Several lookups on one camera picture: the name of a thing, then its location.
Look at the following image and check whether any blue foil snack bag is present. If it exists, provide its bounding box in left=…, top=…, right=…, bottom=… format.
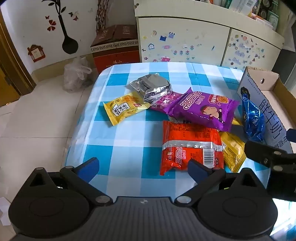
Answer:
left=240, top=87, right=265, bottom=143

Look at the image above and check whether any red snack packet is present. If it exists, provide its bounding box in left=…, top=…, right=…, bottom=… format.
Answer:
left=159, top=121, right=224, bottom=176

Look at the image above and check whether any purple snack packet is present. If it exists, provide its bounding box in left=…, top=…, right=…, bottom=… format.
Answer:
left=164, top=88, right=239, bottom=132

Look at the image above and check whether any pink snack packet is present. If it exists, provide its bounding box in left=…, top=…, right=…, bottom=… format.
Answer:
left=150, top=91, right=182, bottom=113

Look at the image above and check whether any white cardboard milk box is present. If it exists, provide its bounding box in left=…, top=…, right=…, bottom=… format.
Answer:
left=237, top=67, right=295, bottom=153

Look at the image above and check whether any blue checkered tablecloth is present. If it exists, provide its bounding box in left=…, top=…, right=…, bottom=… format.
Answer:
left=65, top=61, right=296, bottom=241

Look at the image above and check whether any yellow wafer snack packet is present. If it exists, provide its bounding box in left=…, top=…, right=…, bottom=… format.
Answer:
left=103, top=91, right=151, bottom=126

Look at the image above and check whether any clear plastic bag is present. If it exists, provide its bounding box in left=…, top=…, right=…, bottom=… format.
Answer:
left=63, top=57, right=93, bottom=93

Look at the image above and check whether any silver foil packet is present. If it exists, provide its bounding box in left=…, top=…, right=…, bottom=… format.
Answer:
left=129, top=73, right=171, bottom=104

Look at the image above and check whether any red brown cardboard box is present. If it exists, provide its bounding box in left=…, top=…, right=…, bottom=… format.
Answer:
left=90, top=25, right=140, bottom=73

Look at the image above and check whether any cream cabinet with stickers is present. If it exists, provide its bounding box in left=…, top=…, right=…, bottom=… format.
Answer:
left=134, top=1, right=285, bottom=70

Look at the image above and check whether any wooden door frame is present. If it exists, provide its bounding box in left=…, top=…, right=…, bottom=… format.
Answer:
left=0, top=16, right=36, bottom=106

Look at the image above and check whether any black vase wall decal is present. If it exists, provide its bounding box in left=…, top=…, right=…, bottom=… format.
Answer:
left=48, top=0, right=79, bottom=55

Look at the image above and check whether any red house wall socket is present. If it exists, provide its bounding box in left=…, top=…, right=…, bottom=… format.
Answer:
left=27, top=45, right=46, bottom=63

